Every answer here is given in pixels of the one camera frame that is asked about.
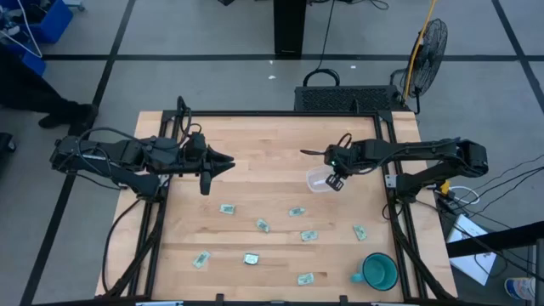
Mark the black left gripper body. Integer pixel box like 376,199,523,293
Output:
183,132,209,175

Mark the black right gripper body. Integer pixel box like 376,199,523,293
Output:
325,142,357,176

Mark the clear plastic cup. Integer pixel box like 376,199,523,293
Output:
305,164,346,194

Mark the black perforated computer case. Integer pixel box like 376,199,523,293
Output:
293,84,411,114

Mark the teal enamel mug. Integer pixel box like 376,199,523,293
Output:
349,252,400,292

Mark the black power strip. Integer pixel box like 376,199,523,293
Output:
435,195,464,222

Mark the black square pillar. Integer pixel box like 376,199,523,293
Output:
273,0,308,60

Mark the black floor fan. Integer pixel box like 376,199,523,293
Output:
389,18,450,115

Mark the white flat box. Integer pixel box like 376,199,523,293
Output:
445,213,498,286

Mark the black metal beam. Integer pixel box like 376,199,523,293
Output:
445,220,544,259

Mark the person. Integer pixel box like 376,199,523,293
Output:
0,44,99,137

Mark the white printed cup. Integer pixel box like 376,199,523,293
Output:
504,276,537,301

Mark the black aluminium table frame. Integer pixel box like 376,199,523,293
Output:
95,109,458,306

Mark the black looped cable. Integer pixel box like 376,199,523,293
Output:
302,0,341,88

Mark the black arm base cable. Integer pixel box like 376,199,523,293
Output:
100,197,144,294

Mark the white coiled cable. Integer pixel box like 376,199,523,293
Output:
449,185,481,206

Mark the yellow cable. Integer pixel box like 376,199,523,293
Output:
402,0,439,101

